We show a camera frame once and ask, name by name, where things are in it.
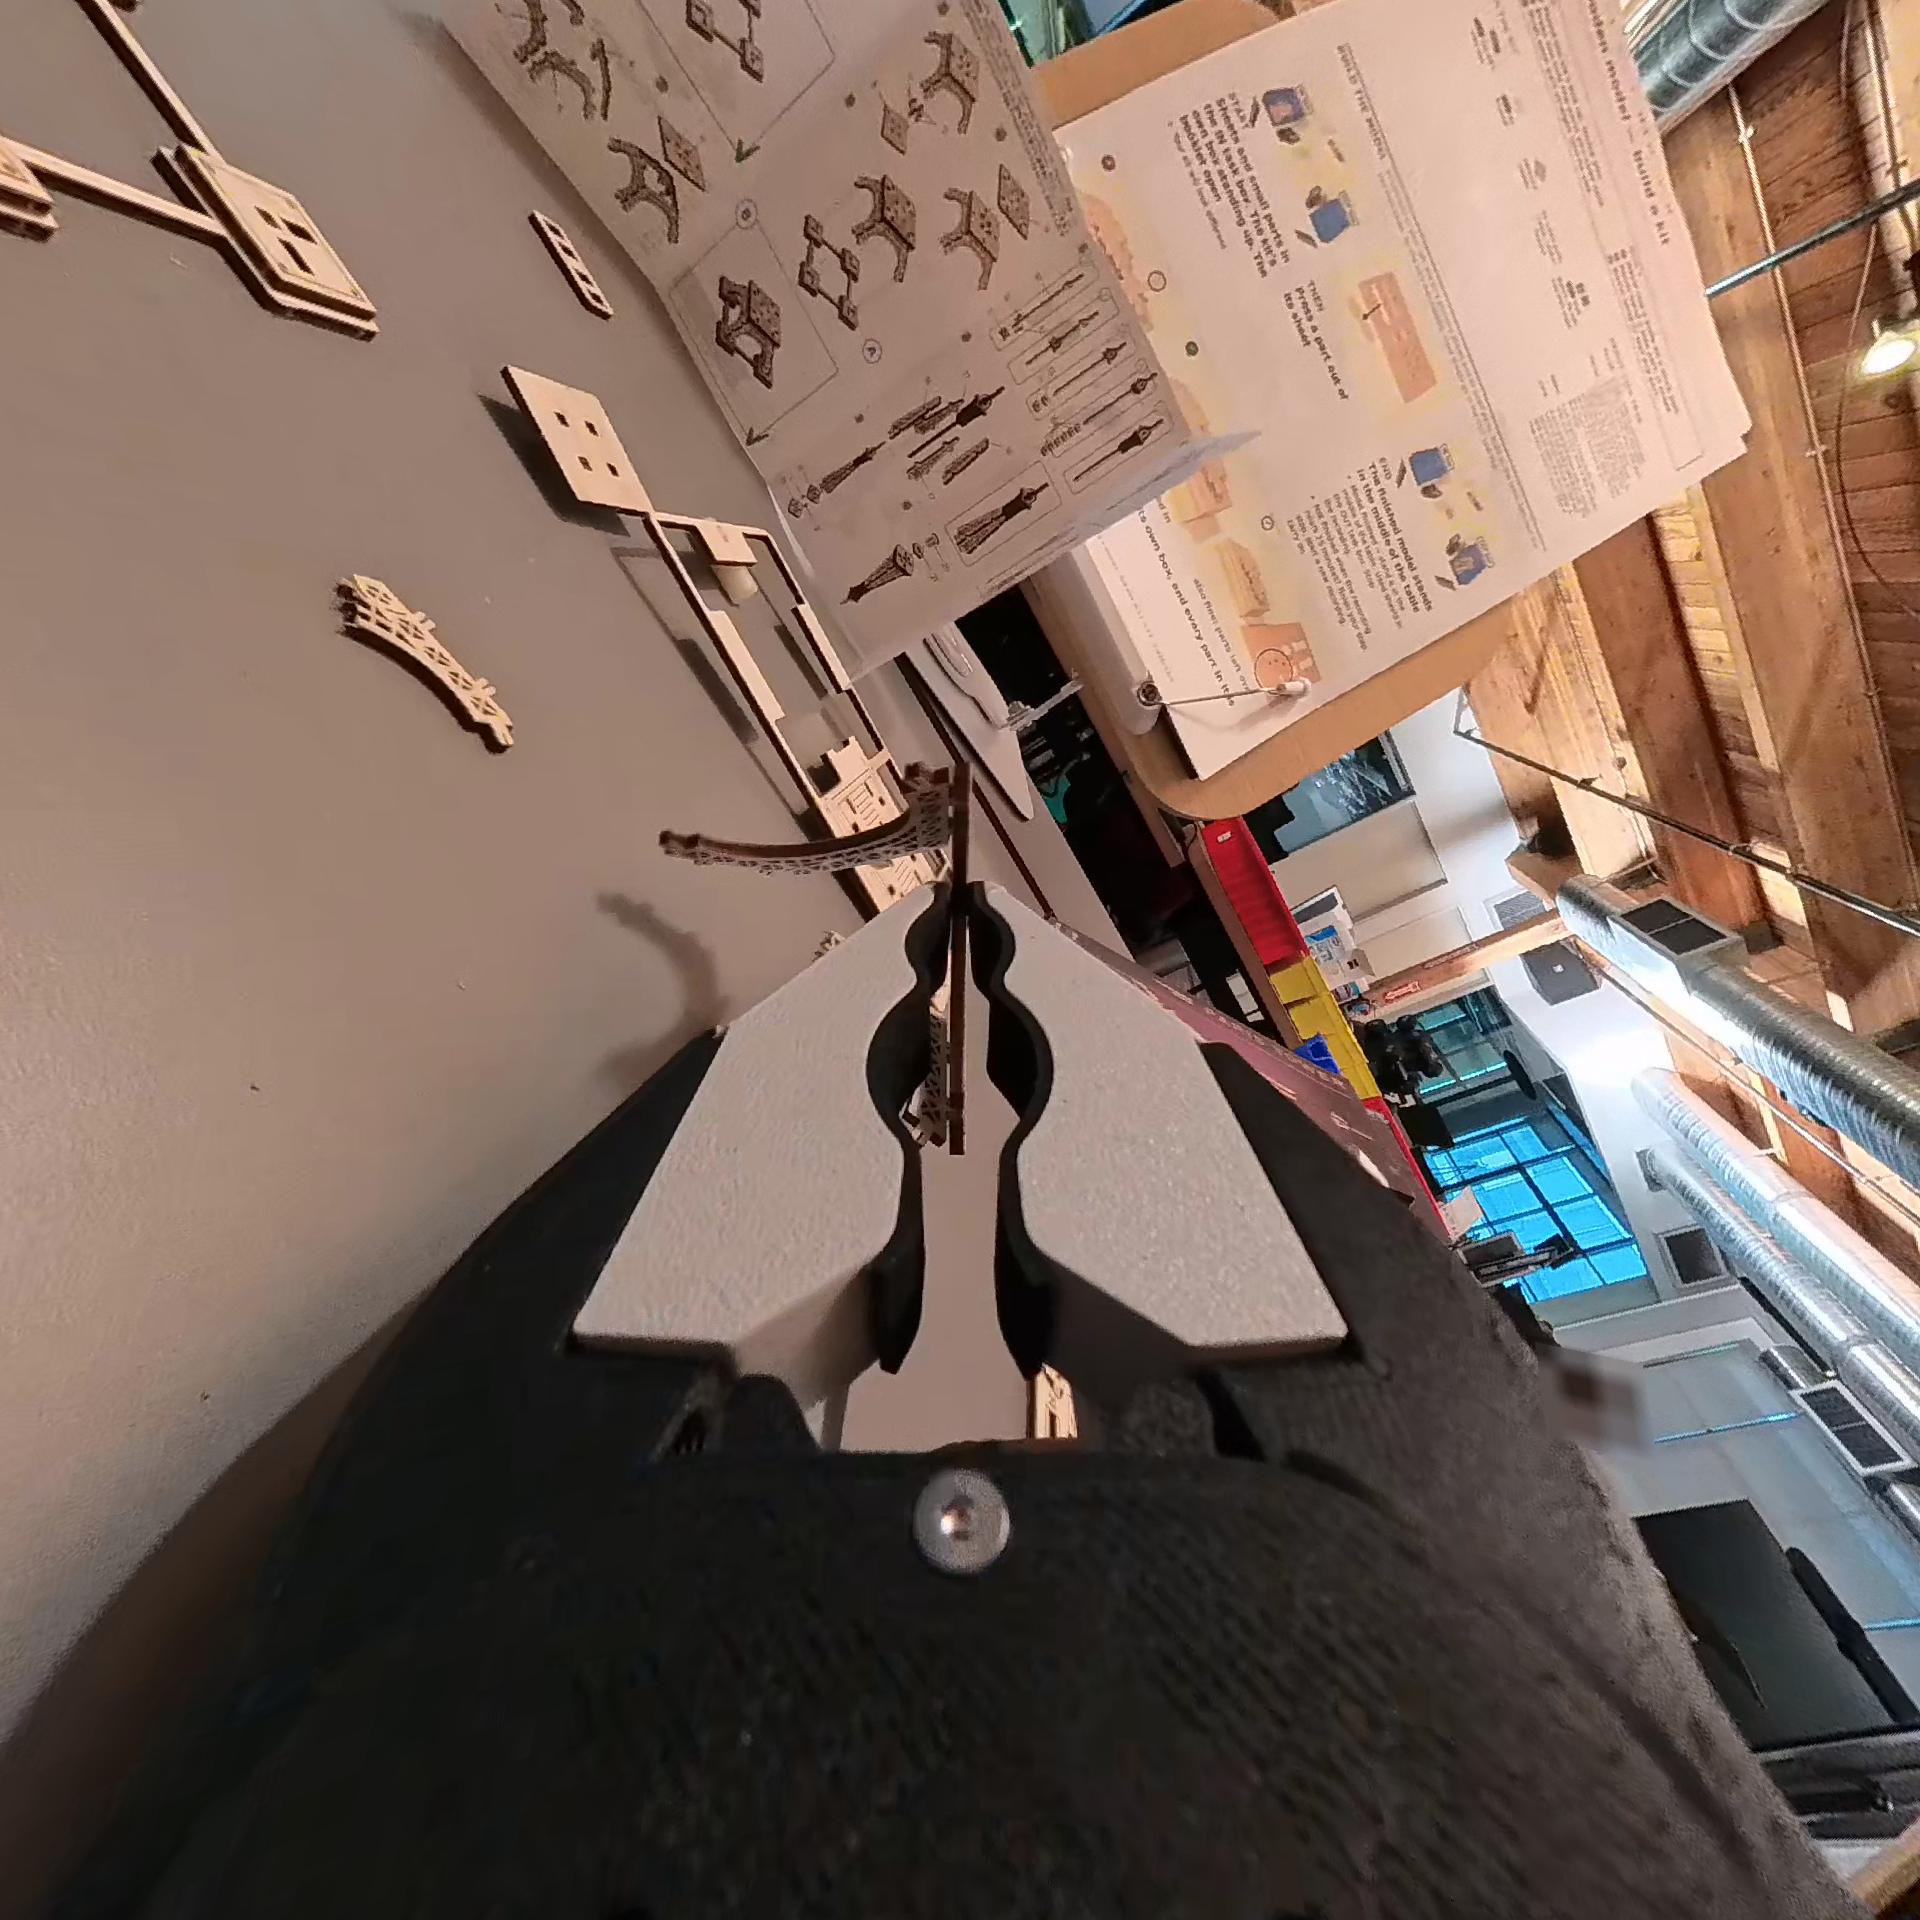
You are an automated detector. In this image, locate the white document stand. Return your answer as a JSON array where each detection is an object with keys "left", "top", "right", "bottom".
[{"left": 907, "top": 543, "right": 1324, "bottom": 821}]

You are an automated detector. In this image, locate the yellow plastic bin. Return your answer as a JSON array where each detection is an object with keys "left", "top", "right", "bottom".
[{"left": 1264, "top": 948, "right": 1387, "bottom": 1103}]

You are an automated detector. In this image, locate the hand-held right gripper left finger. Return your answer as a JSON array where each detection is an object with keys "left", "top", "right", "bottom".
[{"left": 577, "top": 880, "right": 957, "bottom": 1448}]

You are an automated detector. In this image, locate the folded assembly instruction booklet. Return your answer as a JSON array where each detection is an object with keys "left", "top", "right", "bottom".
[{"left": 437, "top": 0, "right": 1257, "bottom": 680}]

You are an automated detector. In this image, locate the wooden plate with four holes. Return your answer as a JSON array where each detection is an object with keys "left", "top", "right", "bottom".
[{"left": 499, "top": 361, "right": 656, "bottom": 512}]

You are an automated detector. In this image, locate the purple tower model box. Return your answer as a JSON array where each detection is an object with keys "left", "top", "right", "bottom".
[{"left": 1069, "top": 925, "right": 1461, "bottom": 1205}]

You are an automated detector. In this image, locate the red plastic bin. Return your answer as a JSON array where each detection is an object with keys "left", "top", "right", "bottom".
[{"left": 1190, "top": 812, "right": 1312, "bottom": 974}]

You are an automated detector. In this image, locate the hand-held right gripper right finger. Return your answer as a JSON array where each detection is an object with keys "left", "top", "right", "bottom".
[{"left": 968, "top": 880, "right": 1347, "bottom": 1454}]

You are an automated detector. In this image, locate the wooden sheet frame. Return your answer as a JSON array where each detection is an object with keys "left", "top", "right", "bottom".
[{"left": 614, "top": 506, "right": 965, "bottom": 917}]

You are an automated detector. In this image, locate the grey desk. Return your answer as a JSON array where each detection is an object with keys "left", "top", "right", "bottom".
[{"left": 0, "top": 0, "right": 1114, "bottom": 1747}]

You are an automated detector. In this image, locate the square wooden base frame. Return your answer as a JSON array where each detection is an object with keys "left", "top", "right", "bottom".
[{"left": 0, "top": 0, "right": 385, "bottom": 342}]

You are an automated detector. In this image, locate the small curved wooden piece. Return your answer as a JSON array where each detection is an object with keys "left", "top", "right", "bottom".
[{"left": 335, "top": 572, "right": 517, "bottom": 754}]

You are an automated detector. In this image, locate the wooden lattice arch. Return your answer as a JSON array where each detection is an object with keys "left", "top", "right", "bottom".
[{"left": 656, "top": 760, "right": 982, "bottom": 1162}]

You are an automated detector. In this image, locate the silver ventilation duct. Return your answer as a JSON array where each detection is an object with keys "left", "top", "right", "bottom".
[
  {"left": 1633, "top": 1066, "right": 1920, "bottom": 1472},
  {"left": 1633, "top": 0, "right": 1841, "bottom": 134},
  {"left": 1554, "top": 873, "right": 1920, "bottom": 1190}
]

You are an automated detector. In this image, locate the brown cardboard board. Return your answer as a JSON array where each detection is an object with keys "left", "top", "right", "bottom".
[{"left": 1031, "top": 0, "right": 1521, "bottom": 821}]

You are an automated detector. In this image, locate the slotted wooden plate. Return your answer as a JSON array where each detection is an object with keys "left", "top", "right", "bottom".
[{"left": 525, "top": 209, "right": 617, "bottom": 321}]

